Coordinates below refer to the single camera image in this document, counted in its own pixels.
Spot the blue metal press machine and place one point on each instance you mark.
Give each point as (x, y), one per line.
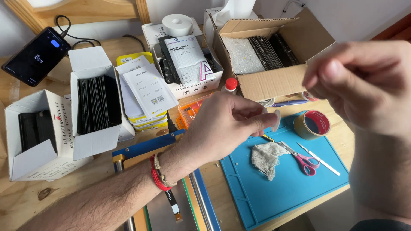
(141, 147)

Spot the clear bubble wrap sheet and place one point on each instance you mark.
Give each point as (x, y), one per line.
(242, 54)

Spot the white carton with packets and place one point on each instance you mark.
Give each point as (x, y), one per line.
(196, 88)

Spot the tall white plain carton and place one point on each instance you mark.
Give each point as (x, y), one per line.
(96, 144)

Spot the white printed leaflet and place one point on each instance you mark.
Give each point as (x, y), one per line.
(149, 88)

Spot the small translucent white piece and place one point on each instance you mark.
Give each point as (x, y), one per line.
(276, 123)

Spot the small red white tape roll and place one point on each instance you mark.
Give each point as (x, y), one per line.
(310, 97)

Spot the wooden frame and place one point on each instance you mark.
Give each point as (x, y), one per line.
(86, 11)

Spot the orange plastic parts case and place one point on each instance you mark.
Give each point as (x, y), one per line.
(189, 112)

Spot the blue silicone work mat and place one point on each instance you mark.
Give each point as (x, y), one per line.
(285, 195)

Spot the clear bottle with red cap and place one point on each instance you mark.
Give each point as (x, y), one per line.
(230, 86)

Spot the person's left hand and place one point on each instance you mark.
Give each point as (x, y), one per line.
(213, 128)

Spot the grey cloth rag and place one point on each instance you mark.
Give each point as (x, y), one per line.
(265, 158)

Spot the blue pen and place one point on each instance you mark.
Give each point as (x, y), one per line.
(289, 103)

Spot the person's right fingers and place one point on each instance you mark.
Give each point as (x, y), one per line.
(327, 73)

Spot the black flat packets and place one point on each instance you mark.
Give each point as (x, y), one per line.
(168, 69)

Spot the brown cardboard box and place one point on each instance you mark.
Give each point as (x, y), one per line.
(273, 83)

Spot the person's dark shirt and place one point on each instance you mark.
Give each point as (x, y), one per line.
(382, 225)

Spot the brown tape roll red core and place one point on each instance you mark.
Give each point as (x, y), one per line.
(301, 126)

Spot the stack of yellow white packets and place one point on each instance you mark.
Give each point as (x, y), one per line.
(146, 121)

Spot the white plastic bag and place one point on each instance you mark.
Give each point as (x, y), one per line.
(231, 12)

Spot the white bubble mailer packet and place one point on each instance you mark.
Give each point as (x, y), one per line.
(189, 57)

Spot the row of black screens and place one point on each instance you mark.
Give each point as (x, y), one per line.
(98, 104)
(38, 130)
(273, 51)

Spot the yellow black tool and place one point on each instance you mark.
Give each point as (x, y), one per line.
(268, 138)

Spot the black smartphone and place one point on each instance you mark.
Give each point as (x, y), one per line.
(36, 57)

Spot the wooden phone stand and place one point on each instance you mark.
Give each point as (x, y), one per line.
(61, 72)

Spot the person's right hand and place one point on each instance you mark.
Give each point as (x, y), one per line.
(369, 83)

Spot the small white printed carton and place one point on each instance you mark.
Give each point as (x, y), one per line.
(38, 160)

